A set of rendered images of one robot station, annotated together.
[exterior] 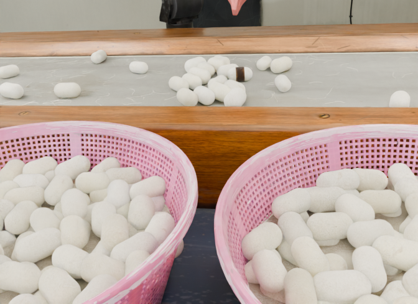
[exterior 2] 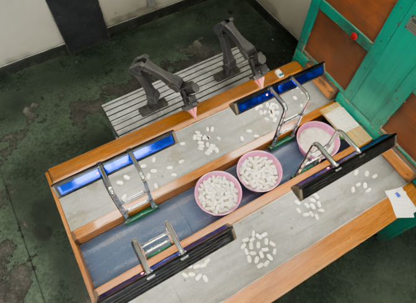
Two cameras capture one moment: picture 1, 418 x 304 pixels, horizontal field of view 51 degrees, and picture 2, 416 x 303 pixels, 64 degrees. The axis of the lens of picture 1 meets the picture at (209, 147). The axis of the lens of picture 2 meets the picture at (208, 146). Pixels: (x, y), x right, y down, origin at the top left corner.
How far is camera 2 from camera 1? 1.73 m
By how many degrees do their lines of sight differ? 44
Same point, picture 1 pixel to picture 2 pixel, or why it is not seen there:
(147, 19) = (25, 19)
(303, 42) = (207, 113)
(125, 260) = (233, 189)
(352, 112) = (239, 150)
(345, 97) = (231, 137)
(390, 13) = not seen: outside the picture
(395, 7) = not seen: outside the picture
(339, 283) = (253, 181)
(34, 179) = (209, 186)
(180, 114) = (216, 162)
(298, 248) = (247, 178)
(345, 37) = (216, 108)
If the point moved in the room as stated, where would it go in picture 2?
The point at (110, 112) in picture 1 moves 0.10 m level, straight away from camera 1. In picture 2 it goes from (206, 168) to (192, 158)
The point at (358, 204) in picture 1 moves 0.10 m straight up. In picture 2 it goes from (249, 168) to (251, 161)
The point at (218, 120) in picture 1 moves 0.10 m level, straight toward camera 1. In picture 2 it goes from (224, 162) to (234, 173)
